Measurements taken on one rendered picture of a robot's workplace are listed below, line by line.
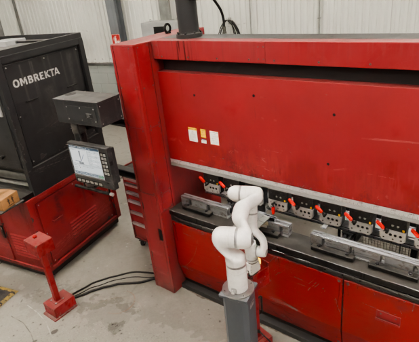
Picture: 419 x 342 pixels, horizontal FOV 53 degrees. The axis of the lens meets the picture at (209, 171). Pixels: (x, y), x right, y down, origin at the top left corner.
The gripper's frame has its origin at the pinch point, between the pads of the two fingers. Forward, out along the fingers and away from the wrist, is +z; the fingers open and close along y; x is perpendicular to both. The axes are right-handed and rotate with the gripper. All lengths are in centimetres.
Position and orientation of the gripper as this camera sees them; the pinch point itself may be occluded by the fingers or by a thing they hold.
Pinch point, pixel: (254, 277)
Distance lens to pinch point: 307.8
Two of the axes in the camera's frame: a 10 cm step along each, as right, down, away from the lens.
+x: 6.2, 2.8, -7.3
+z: 1.6, 8.7, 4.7
